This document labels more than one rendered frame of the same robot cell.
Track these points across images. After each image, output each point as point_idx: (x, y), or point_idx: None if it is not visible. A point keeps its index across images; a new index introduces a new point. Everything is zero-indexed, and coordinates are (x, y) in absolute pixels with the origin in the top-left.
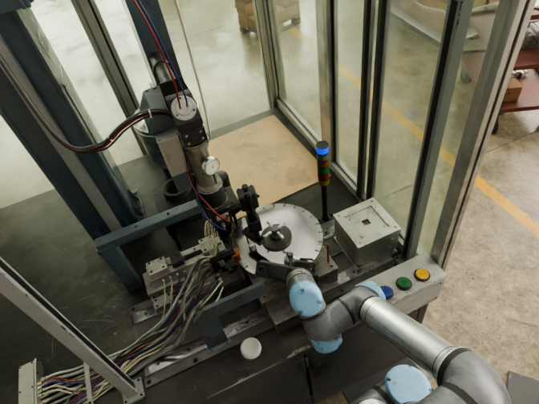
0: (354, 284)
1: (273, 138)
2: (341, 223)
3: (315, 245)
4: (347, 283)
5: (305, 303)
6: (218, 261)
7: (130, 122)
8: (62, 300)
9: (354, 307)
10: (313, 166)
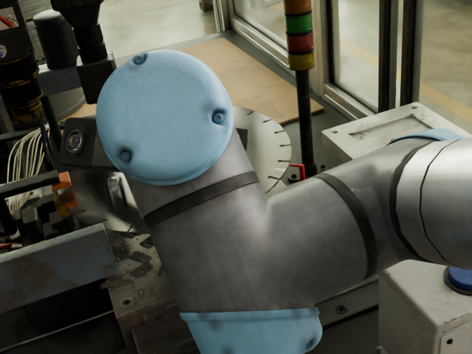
0: (375, 296)
1: (215, 64)
2: (341, 143)
3: (270, 168)
4: (357, 293)
5: (149, 111)
6: (22, 213)
7: None
8: None
9: (373, 189)
10: (288, 96)
